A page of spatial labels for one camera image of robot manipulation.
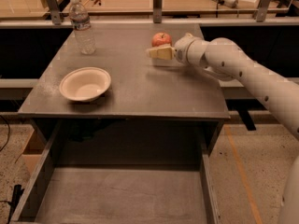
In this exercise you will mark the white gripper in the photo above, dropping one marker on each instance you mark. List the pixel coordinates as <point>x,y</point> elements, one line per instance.
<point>181,51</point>

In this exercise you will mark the red apple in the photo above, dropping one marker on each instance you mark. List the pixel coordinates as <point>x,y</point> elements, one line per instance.
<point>161,39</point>

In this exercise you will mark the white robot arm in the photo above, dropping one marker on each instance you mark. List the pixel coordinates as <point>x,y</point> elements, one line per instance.
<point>225,60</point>

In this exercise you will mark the open grey drawer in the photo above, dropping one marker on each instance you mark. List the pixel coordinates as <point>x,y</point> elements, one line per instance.
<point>131,172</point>

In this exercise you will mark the grey metal cabinet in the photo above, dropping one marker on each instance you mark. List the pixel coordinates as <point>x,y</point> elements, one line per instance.
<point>138,88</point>

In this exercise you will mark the white paper bowl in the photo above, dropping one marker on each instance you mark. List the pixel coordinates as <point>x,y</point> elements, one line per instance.
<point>85,84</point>

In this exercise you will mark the clear plastic water bottle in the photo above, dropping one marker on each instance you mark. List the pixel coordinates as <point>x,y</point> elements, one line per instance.
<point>82,27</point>

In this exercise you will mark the cardboard box on floor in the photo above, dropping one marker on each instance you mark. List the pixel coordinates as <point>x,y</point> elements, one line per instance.
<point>32,151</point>

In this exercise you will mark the black clamp tool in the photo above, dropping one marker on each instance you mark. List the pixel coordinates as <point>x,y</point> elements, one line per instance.
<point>16,195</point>

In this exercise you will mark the middle metal bracket post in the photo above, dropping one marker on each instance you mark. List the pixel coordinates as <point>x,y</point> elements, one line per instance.
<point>157,11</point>

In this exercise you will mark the metal bracket post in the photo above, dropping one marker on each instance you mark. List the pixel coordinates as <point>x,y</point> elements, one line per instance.
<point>157,11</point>
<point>55,12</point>
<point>262,11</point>

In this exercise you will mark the right metal bracket post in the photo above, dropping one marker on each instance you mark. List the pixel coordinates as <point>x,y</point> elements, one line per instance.
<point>262,11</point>

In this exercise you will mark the left metal bracket post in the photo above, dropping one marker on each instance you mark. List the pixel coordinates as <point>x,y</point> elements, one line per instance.
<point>55,12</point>

